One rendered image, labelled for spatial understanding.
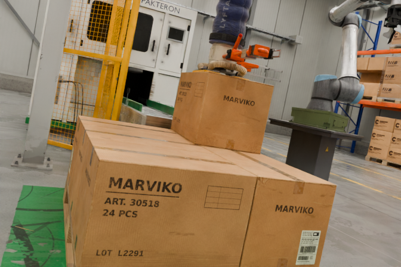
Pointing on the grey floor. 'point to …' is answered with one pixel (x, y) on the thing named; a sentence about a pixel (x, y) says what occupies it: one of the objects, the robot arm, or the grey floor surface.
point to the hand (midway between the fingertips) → (395, 42)
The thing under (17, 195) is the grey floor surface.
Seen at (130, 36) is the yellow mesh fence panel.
